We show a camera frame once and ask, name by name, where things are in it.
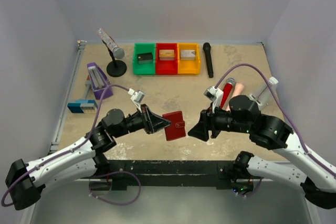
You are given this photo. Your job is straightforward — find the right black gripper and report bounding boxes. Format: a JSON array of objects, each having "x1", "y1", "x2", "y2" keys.
[{"x1": 187, "y1": 101, "x2": 250, "y2": 140}]

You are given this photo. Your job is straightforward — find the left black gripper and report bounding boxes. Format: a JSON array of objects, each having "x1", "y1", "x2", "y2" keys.
[{"x1": 113, "y1": 104, "x2": 172, "y2": 138}]

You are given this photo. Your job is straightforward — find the red leather card holder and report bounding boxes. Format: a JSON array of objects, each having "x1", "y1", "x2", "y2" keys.
[{"x1": 162, "y1": 111, "x2": 186, "y2": 141}]

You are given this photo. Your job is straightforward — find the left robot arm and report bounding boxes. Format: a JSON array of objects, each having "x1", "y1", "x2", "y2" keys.
[{"x1": 1, "y1": 104, "x2": 171, "y2": 210}]

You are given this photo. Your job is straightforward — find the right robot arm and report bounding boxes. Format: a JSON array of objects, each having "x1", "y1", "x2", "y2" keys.
[{"x1": 188, "y1": 95, "x2": 335, "y2": 209}]

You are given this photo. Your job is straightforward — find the black card in green bin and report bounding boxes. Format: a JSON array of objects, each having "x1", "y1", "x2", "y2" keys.
[{"x1": 137, "y1": 52, "x2": 153, "y2": 65}]

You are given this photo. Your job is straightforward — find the tan card in red bin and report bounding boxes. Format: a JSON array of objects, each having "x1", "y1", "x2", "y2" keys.
[{"x1": 159, "y1": 49, "x2": 175, "y2": 61}]

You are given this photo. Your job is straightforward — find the silver card in yellow bin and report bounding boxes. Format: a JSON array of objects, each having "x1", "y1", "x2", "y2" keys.
[{"x1": 180, "y1": 49, "x2": 196, "y2": 61}]

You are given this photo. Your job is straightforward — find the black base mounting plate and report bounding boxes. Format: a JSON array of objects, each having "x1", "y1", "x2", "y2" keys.
[{"x1": 78, "y1": 159, "x2": 254, "y2": 191}]

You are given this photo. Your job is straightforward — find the pink microphone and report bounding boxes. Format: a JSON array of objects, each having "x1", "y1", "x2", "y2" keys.
[{"x1": 225, "y1": 83, "x2": 244, "y2": 111}]

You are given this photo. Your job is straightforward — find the red microphone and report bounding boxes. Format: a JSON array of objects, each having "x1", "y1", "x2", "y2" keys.
[{"x1": 220, "y1": 78, "x2": 236, "y2": 108}]

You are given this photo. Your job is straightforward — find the green plastic bin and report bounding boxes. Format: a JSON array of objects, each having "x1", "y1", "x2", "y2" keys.
[{"x1": 132, "y1": 43, "x2": 156, "y2": 75}]

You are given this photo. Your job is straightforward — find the red plastic bin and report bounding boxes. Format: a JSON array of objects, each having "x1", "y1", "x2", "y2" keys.
[{"x1": 155, "y1": 43, "x2": 178, "y2": 75}]

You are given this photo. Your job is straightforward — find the yellow plastic bin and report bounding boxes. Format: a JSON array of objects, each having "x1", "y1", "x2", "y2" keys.
[{"x1": 177, "y1": 43, "x2": 201, "y2": 75}]

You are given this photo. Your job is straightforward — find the black microphone stand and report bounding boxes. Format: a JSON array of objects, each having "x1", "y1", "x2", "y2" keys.
[{"x1": 102, "y1": 41, "x2": 127, "y2": 77}]

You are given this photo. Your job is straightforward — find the white metronome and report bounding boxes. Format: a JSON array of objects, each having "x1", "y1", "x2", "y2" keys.
[{"x1": 249, "y1": 77, "x2": 278, "y2": 110}]

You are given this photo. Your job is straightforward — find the blue grey block toy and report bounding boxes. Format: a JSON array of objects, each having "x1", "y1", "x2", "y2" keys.
[{"x1": 67, "y1": 75, "x2": 100, "y2": 116}]

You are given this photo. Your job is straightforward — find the glitter silver microphone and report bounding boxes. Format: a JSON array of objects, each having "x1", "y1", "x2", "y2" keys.
[{"x1": 97, "y1": 28, "x2": 125, "y2": 59}]

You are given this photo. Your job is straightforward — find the black microphone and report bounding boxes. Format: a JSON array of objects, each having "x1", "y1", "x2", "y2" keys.
[{"x1": 203, "y1": 42, "x2": 214, "y2": 78}]

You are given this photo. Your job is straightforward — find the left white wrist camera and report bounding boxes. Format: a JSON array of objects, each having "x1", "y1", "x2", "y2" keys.
[{"x1": 128, "y1": 88, "x2": 145, "y2": 111}]

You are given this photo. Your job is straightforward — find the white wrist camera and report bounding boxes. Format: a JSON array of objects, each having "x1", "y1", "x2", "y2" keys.
[
  {"x1": 204, "y1": 86, "x2": 224, "y2": 112},
  {"x1": 128, "y1": 88, "x2": 145, "y2": 111}
]

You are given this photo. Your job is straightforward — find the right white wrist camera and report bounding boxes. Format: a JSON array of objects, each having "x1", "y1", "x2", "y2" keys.
[{"x1": 204, "y1": 86, "x2": 224, "y2": 112}]

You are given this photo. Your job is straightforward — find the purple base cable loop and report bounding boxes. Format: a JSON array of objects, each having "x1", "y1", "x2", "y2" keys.
[{"x1": 88, "y1": 170, "x2": 142, "y2": 206}]

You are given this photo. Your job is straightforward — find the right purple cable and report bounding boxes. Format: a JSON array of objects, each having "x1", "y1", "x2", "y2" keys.
[{"x1": 215, "y1": 63, "x2": 336, "y2": 177}]

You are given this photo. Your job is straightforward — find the aluminium frame rail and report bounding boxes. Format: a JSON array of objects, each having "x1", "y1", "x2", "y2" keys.
[{"x1": 19, "y1": 40, "x2": 87, "y2": 224}]

